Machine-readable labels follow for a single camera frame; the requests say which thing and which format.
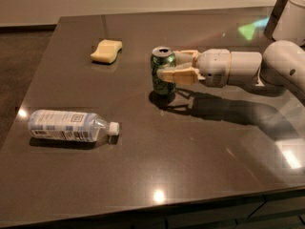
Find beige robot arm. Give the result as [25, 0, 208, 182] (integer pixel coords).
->
[157, 40, 305, 102]

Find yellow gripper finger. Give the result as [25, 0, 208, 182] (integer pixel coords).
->
[158, 64, 205, 85]
[174, 50, 200, 68]

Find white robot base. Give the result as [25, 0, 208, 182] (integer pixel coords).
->
[273, 0, 305, 46]

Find black panel at table edge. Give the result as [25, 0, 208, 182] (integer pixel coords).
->
[264, 0, 289, 39]

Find green soda can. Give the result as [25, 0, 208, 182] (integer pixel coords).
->
[151, 46, 175, 95]

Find yellow sponge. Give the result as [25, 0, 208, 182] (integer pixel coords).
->
[91, 39, 122, 64]

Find clear plastic water bottle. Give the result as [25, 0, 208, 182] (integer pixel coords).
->
[28, 110, 120, 142]

